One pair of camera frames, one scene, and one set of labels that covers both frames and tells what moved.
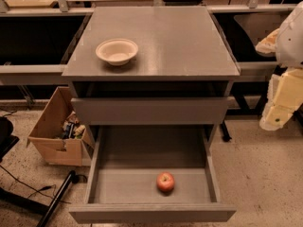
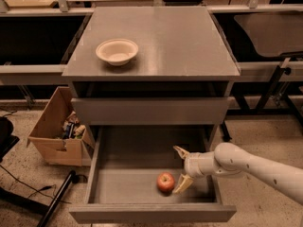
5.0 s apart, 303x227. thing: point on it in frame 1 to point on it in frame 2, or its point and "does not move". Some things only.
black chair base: x=8 y=139 does not move
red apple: x=166 y=182 does not move
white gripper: x=291 y=42 to x=191 y=165
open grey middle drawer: x=128 y=159 does not move
